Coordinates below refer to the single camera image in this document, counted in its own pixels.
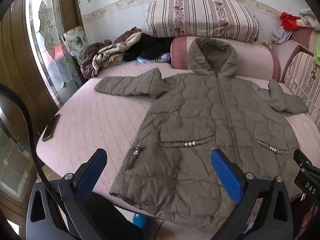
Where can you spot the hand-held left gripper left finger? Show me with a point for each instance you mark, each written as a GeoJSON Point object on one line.
{"type": "Point", "coordinates": [91, 172]}

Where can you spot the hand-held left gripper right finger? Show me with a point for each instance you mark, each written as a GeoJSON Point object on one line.
{"type": "Point", "coordinates": [226, 175]}

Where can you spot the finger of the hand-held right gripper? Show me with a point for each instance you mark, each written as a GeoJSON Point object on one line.
{"type": "Point", "coordinates": [301, 158]}
{"type": "Point", "coordinates": [308, 183]}

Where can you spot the olive green hooded puffer jacket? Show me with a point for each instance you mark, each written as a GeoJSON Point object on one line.
{"type": "Point", "coordinates": [200, 120]}

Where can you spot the black clothes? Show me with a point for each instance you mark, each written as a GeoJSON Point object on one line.
{"type": "Point", "coordinates": [155, 46]}

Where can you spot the pink quilted bed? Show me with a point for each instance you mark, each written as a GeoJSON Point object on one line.
{"type": "Point", "coordinates": [100, 120]}

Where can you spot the smartphone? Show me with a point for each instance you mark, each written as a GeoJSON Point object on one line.
{"type": "Point", "coordinates": [51, 128]}

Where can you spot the blue ball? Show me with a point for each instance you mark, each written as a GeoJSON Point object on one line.
{"type": "Point", "coordinates": [139, 221]}

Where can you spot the striped floral headboard cushion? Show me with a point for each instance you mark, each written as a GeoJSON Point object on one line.
{"type": "Point", "coordinates": [300, 80]}

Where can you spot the green cloth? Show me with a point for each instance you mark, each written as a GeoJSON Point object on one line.
{"type": "Point", "coordinates": [317, 52]}

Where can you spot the pink cushion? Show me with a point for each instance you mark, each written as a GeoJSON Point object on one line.
{"type": "Point", "coordinates": [282, 52]}

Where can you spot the pink bolster pillow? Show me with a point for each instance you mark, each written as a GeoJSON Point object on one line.
{"type": "Point", "coordinates": [252, 60]}

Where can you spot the brown and beige blanket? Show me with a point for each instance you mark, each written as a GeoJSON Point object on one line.
{"type": "Point", "coordinates": [110, 55]}

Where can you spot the clear plastic bag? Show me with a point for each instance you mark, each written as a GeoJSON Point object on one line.
{"type": "Point", "coordinates": [143, 60]}

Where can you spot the floral printed bag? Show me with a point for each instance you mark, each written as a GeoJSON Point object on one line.
{"type": "Point", "coordinates": [75, 40]}

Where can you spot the stained glass door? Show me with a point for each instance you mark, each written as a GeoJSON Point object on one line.
{"type": "Point", "coordinates": [50, 42]}

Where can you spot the red cloth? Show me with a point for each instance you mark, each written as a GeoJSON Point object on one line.
{"type": "Point", "coordinates": [287, 21]}

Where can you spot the white cloth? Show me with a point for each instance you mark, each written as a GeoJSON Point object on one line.
{"type": "Point", "coordinates": [308, 17]}

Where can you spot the striped floral pillow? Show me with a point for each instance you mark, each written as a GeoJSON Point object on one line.
{"type": "Point", "coordinates": [200, 17]}

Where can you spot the wooden door frame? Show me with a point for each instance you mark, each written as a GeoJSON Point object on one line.
{"type": "Point", "coordinates": [15, 55]}

